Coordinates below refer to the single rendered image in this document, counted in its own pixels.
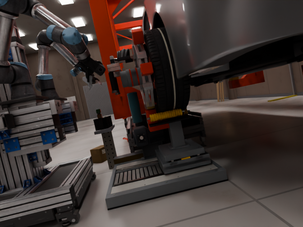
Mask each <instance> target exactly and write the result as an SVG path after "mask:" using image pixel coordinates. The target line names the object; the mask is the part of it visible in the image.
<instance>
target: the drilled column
mask: <svg viewBox="0 0 303 227"><path fill-rule="evenodd" d="M101 135H102V139H103V144H104V148H105V152H106V157H107V161H108V165H109V169H112V168H114V165H115V164H114V157H116V156H117V154H116V150H115V145H114V140H113V136H112V132H105V133H102V134H101Z"/></svg>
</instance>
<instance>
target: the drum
mask: <svg viewBox="0 0 303 227"><path fill-rule="evenodd" d="M120 77H121V81H122V86H123V87H133V86H139V85H143V84H142V76H141V72H140V68H132V69H127V70H125V71H121V72H120ZM145 81H148V77H147V75H146V76H145Z"/></svg>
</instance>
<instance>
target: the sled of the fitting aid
mask: <svg viewBox="0 0 303 227"><path fill-rule="evenodd" d="M155 152H156V157H157V159H158V162H159V164H160V166H161V168H162V170H163V172H164V174H168V173H173V172H177V171H181V170H185V169H189V168H193V167H198V166H202V165H206V164H210V163H211V159H210V154H209V153H208V152H206V151H205V153H202V154H197V155H193V156H189V157H185V158H180V159H176V160H171V161H168V162H166V161H165V159H164V157H163V156H162V154H161V152H160V151H159V149H157V150H155Z"/></svg>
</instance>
